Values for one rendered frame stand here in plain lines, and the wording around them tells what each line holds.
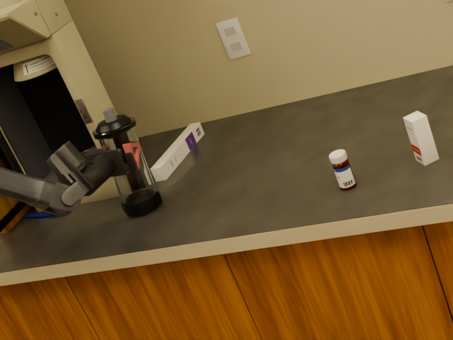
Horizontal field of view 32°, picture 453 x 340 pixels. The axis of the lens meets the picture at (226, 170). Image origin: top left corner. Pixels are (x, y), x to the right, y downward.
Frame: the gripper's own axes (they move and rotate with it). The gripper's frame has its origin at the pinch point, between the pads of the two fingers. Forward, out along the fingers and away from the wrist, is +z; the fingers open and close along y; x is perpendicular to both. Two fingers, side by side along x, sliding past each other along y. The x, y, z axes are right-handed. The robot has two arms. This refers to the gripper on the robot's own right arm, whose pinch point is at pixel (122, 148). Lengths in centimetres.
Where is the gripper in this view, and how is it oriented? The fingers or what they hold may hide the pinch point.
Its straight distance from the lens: 196.6
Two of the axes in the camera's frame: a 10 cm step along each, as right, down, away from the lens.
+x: 3.0, 8.9, 3.5
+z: 3.4, -4.4, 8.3
